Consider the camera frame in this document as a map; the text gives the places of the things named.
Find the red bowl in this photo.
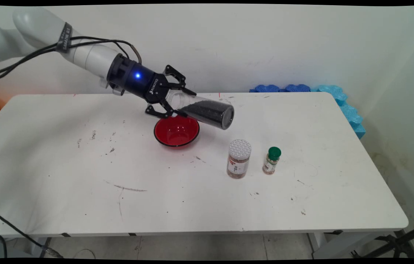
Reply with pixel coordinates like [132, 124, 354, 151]
[154, 116, 200, 148]

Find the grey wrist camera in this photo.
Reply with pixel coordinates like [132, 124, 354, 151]
[99, 75, 125, 96]

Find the black camera cable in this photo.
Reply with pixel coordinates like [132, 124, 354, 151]
[0, 36, 130, 79]

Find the light blue foam tile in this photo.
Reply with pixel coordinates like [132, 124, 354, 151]
[312, 85, 366, 140]

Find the thin grey floor wire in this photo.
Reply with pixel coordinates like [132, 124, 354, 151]
[73, 249, 97, 259]

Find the clear jar of black grains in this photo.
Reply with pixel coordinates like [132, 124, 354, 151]
[166, 91, 235, 131]

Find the small spice bottle green cap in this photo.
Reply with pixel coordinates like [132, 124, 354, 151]
[262, 147, 282, 175]

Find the spice jar with patterned lid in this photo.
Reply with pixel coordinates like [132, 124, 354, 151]
[227, 139, 252, 179]

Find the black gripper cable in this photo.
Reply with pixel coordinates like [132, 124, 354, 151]
[0, 38, 142, 82]

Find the grey velcro strap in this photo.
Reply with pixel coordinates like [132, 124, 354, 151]
[57, 22, 73, 54]

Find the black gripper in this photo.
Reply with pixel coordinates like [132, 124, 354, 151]
[106, 53, 197, 120]

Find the dark blue foam tile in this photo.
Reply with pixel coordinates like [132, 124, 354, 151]
[250, 84, 281, 93]
[280, 84, 311, 93]

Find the white table leg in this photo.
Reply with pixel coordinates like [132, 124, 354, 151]
[27, 237, 51, 257]
[308, 232, 400, 259]

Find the black tripod stand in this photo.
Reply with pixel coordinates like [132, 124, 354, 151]
[352, 219, 414, 259]

